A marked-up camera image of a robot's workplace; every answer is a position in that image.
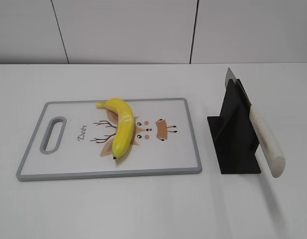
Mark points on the white grey-rimmed cutting board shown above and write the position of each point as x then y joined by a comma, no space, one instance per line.
73,140

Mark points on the black knife stand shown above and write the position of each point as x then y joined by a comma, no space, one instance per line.
233,135

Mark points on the yellow plastic banana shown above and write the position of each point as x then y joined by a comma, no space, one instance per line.
126,125

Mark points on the white-handled kitchen knife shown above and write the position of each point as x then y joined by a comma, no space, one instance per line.
270,146

